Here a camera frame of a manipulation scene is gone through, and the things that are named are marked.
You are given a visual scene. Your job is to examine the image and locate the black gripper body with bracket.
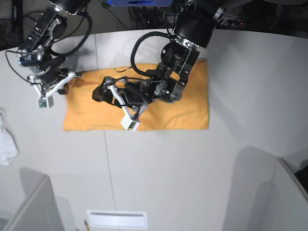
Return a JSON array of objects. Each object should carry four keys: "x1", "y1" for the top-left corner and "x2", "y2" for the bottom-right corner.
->
[{"x1": 17, "y1": 7, "x2": 82, "y2": 98}]

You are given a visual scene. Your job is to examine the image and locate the black gripper body white bracket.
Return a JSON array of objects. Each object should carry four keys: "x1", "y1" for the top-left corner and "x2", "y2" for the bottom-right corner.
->
[{"x1": 100, "y1": 39, "x2": 200, "y2": 115}]

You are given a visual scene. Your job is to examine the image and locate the orange T-shirt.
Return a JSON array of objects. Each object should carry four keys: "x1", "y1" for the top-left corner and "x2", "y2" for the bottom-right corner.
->
[{"x1": 63, "y1": 58, "x2": 209, "y2": 131}]

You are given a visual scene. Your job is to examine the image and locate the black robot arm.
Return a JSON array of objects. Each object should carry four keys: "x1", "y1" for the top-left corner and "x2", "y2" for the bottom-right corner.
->
[{"x1": 92, "y1": 0, "x2": 225, "y2": 116}]

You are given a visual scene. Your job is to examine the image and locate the black orange robot arm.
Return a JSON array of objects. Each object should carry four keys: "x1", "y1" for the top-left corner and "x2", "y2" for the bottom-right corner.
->
[{"x1": 17, "y1": 0, "x2": 93, "y2": 99}]

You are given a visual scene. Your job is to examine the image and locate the white crumpled cloth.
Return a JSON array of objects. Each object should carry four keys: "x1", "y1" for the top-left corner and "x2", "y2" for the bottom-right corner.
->
[{"x1": 0, "y1": 108, "x2": 19, "y2": 166}]

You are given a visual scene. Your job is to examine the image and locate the blue grey device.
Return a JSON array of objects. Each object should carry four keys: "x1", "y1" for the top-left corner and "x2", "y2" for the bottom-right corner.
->
[{"x1": 107, "y1": 0, "x2": 173, "y2": 7}]

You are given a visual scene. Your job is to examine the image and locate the grey bin left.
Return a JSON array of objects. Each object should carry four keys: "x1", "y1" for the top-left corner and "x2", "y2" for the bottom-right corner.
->
[{"x1": 0, "y1": 167, "x2": 64, "y2": 231}]

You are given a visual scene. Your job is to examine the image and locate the grey bin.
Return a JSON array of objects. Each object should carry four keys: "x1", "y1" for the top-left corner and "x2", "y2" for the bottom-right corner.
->
[
  {"x1": 247, "y1": 154, "x2": 308, "y2": 231},
  {"x1": 0, "y1": 167, "x2": 64, "y2": 231}
]

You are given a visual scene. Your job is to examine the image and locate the pencil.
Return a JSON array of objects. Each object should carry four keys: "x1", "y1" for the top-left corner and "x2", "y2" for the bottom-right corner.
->
[{"x1": 84, "y1": 220, "x2": 90, "y2": 231}]

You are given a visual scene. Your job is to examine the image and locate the grey bin right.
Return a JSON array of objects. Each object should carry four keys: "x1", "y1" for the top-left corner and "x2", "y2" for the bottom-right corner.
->
[{"x1": 247, "y1": 154, "x2": 308, "y2": 231}]

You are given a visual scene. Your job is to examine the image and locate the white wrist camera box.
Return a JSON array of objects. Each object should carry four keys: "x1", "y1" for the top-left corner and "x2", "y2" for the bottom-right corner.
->
[
  {"x1": 120, "y1": 115, "x2": 140, "y2": 131},
  {"x1": 37, "y1": 96, "x2": 54, "y2": 109}
]

